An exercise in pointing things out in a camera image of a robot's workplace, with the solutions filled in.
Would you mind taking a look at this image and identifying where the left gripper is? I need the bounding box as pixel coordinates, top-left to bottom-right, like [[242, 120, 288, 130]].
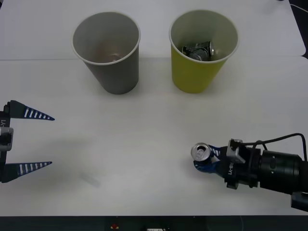
[[0, 100, 55, 184]]

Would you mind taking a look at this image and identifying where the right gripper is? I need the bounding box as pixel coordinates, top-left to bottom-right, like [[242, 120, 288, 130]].
[[192, 144, 262, 190]]

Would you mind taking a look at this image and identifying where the black can with silver top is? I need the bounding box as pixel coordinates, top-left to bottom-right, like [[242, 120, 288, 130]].
[[191, 142, 214, 163]]

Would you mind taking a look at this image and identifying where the yellow-green plastic waste bin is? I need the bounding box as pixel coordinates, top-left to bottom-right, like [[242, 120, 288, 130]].
[[168, 9, 239, 94]]

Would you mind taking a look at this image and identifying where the black drink can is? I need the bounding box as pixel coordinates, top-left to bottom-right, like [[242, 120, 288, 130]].
[[187, 49, 210, 61], [181, 41, 215, 56]]

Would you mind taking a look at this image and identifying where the grey plastic waste bin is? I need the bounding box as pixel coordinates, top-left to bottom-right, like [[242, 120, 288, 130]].
[[71, 12, 141, 95]]

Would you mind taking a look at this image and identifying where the white cable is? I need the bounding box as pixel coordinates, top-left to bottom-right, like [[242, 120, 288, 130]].
[[289, 3, 308, 11]]

